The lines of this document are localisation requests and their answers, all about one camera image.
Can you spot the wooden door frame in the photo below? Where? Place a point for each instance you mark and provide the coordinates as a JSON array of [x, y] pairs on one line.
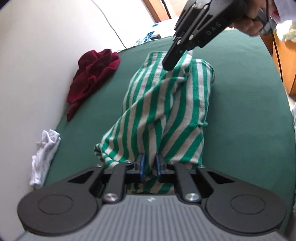
[[155, 9]]

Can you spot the white power strip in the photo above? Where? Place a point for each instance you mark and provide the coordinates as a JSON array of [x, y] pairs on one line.
[[148, 37]]

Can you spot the wooden bed frame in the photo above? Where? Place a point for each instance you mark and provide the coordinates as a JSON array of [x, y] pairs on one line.
[[286, 67]]

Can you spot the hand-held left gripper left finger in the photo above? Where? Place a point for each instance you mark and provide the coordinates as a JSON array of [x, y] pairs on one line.
[[142, 167]]

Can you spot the white desk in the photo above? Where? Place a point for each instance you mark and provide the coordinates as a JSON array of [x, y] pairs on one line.
[[166, 25]]

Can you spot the dark red garment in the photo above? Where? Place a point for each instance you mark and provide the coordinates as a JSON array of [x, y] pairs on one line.
[[92, 74]]

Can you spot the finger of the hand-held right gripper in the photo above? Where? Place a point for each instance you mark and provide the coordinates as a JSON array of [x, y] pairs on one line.
[[173, 55]]

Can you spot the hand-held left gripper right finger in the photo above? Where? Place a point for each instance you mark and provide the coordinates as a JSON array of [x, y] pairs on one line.
[[158, 167]]

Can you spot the green white striped shirt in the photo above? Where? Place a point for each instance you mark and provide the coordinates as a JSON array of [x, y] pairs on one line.
[[166, 104]]

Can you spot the white clothes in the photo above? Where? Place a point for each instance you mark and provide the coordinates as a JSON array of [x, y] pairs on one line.
[[45, 157]]

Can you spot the light green bedding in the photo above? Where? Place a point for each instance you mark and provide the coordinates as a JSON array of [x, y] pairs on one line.
[[289, 32]]

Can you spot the person's right hand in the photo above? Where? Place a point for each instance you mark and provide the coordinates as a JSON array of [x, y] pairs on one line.
[[252, 27]]

